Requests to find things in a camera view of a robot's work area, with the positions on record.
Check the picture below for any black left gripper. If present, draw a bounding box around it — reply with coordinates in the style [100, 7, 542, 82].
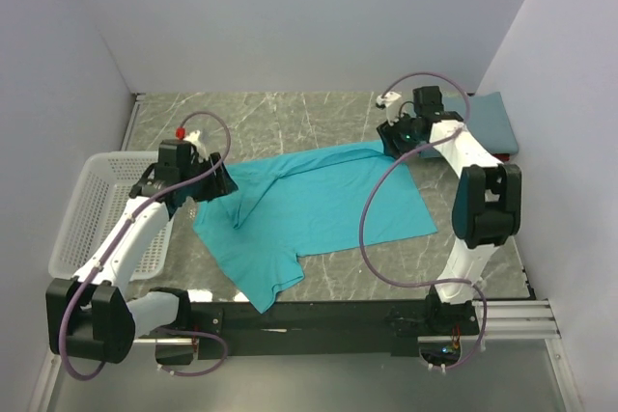
[181, 151, 238, 202]

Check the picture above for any turquoise t shirt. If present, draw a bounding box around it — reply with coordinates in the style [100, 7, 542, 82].
[193, 141, 436, 313]

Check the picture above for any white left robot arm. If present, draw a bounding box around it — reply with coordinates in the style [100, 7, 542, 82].
[45, 140, 238, 365]

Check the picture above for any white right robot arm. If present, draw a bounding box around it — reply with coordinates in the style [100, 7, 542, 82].
[376, 86, 522, 334]

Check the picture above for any folded grey-blue t shirt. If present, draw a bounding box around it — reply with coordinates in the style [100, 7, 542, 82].
[424, 91, 520, 161]

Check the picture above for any folded red t shirt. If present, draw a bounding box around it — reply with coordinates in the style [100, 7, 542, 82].
[494, 153, 510, 162]

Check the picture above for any white plastic laundry basket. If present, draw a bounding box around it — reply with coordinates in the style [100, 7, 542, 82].
[48, 151, 157, 279]

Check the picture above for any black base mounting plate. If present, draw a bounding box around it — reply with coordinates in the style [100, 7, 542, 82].
[148, 295, 480, 366]

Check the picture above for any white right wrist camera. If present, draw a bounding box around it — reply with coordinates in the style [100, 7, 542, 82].
[376, 91, 402, 125]

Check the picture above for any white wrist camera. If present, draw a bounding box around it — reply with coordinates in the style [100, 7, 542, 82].
[376, 91, 402, 125]
[176, 127, 209, 159]

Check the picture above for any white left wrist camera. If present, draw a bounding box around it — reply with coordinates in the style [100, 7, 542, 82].
[176, 127, 209, 159]

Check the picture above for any aluminium rail frame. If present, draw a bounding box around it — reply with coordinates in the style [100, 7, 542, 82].
[134, 299, 562, 346]

